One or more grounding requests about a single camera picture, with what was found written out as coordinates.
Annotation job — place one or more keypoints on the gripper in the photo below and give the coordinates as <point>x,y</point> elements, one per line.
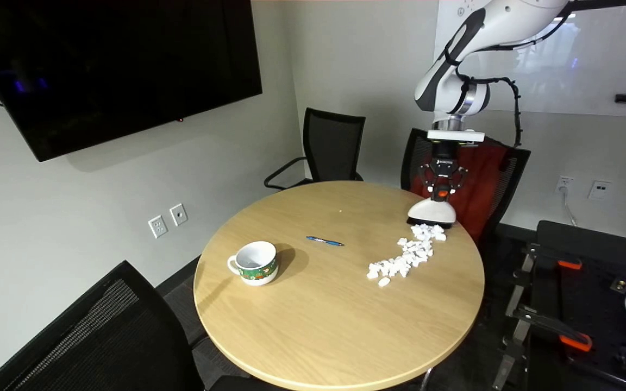
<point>443,163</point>

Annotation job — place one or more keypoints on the white brush with black bristles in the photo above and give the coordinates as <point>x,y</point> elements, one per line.
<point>431,213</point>

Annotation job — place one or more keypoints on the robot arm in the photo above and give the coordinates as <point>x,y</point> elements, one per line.
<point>500,19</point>

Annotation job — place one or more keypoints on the black mesh office chair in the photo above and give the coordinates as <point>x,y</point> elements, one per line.
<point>514,168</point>
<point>332,144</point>
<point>106,336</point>

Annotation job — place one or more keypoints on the heap of white pieces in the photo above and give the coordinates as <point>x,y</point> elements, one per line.
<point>408,255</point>

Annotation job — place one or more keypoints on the small white piece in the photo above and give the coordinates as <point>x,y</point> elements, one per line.
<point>383,282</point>

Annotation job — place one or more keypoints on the blue pen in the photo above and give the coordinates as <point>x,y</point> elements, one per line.
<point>324,240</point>

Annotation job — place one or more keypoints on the whiteboard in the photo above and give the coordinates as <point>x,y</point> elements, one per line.
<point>574,70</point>

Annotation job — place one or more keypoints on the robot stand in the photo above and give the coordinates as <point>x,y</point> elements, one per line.
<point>590,304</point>

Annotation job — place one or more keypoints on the white mug with green print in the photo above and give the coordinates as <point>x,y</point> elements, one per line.
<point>258,266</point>

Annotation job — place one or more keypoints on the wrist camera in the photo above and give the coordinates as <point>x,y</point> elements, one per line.
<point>454,135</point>

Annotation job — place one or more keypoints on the white wall socket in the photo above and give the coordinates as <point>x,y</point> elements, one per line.
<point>179,214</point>
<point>157,226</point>
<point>600,190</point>
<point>564,184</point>

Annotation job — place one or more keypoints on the wall-mounted black television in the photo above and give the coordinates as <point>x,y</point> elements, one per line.
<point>112,65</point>

